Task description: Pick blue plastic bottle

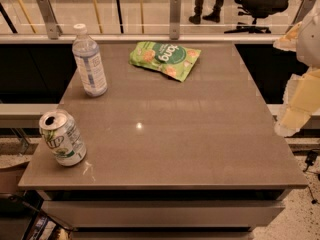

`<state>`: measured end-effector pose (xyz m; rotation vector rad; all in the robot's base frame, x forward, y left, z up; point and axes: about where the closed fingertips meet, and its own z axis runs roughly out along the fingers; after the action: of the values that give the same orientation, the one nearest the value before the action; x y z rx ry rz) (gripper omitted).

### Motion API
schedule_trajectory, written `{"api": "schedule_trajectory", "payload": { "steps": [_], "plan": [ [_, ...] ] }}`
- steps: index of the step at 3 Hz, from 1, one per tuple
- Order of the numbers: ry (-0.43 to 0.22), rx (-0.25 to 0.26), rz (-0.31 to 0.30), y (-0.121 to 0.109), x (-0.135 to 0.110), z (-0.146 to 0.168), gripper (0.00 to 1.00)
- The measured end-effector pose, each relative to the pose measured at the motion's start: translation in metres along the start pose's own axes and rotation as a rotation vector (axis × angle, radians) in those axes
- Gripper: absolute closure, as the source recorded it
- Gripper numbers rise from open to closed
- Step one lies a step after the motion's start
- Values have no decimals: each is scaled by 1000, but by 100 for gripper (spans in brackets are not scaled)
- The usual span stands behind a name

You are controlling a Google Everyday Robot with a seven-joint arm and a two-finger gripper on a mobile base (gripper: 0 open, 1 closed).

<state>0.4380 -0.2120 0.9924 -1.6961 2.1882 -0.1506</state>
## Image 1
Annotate black power adapter with cable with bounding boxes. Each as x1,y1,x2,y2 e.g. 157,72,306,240
303,149,318,205

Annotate green white soda can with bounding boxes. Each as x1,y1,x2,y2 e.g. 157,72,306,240
39,109,87,167

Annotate left metal railing bracket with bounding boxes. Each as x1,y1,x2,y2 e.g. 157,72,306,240
36,0,62,39

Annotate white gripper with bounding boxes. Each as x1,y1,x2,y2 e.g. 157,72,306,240
273,2,320,137

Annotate clear plastic water bottle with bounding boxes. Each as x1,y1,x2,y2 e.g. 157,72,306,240
72,24,108,97

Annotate green snack bag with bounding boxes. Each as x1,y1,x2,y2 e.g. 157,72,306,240
129,41,201,82

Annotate person legs in black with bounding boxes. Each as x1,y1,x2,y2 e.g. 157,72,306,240
188,0,226,25

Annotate right metal railing bracket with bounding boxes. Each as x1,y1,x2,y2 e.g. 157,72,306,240
288,0,317,29

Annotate black office chair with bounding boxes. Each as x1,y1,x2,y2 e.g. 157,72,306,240
225,0,289,34

